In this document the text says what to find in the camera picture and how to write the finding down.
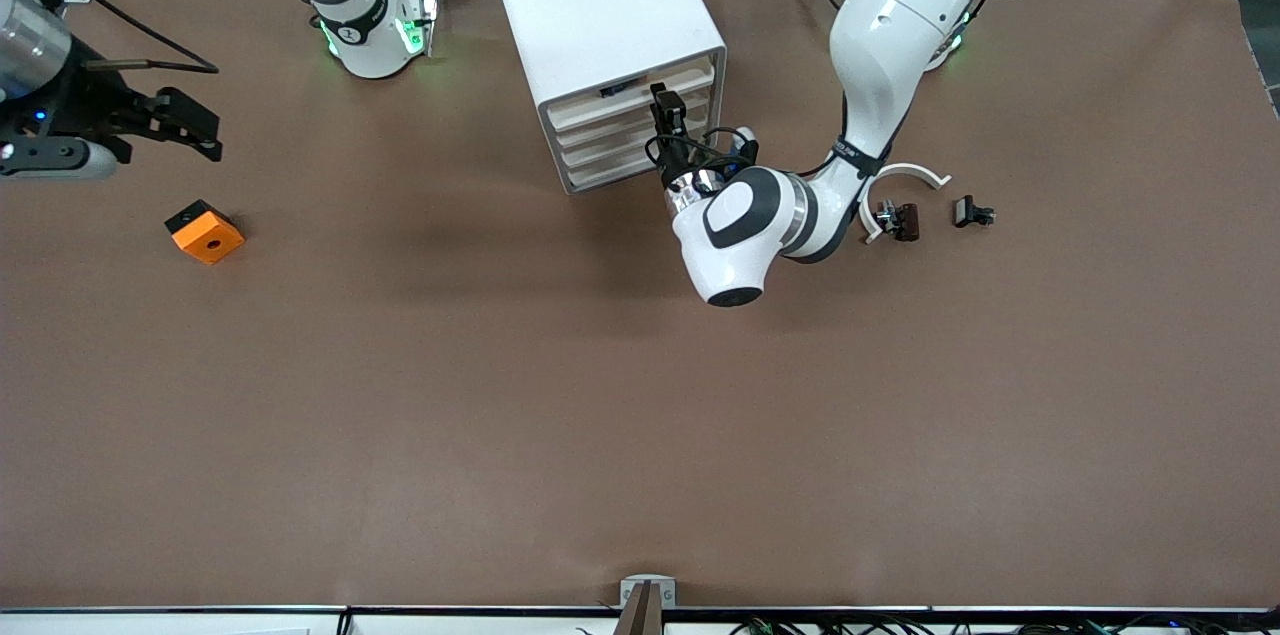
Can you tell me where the orange and black square block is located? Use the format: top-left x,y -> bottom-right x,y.
165,200 -> 246,266

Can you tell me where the white curved pipe clamp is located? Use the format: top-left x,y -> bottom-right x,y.
858,162 -> 953,246

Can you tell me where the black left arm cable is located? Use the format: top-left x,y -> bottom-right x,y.
645,125 -> 753,188

